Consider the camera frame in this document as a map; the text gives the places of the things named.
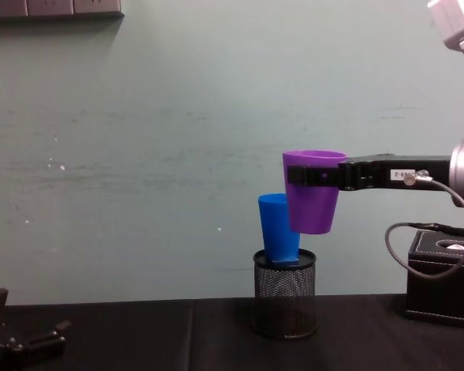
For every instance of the black mesh pen holder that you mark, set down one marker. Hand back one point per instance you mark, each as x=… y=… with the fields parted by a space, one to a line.
x=284 y=301

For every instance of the purple plastic cup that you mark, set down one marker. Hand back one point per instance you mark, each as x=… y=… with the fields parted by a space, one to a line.
x=313 y=210

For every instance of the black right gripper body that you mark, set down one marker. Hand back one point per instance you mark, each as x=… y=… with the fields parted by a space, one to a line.
x=379 y=174

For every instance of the white tissue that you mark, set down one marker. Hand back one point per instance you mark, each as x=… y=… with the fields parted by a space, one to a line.
x=456 y=247

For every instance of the black leather tissue box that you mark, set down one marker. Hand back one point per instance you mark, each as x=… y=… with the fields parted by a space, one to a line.
x=437 y=297

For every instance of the black table cloth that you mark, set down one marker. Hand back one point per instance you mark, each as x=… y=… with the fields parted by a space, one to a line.
x=158 y=340

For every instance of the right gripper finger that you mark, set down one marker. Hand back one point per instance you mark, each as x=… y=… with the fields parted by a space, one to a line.
x=313 y=175

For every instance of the white wall socket panel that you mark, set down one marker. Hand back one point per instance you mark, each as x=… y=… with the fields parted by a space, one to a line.
x=54 y=7

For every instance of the blue plastic cup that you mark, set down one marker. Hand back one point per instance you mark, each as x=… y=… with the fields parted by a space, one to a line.
x=275 y=228

